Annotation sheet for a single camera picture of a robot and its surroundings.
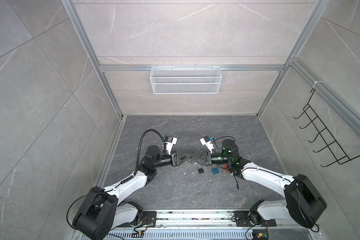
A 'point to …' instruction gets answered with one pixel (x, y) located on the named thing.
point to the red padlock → (225, 167)
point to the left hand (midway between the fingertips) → (188, 154)
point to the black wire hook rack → (331, 142)
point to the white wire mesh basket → (186, 80)
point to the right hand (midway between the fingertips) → (192, 160)
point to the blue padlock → (215, 170)
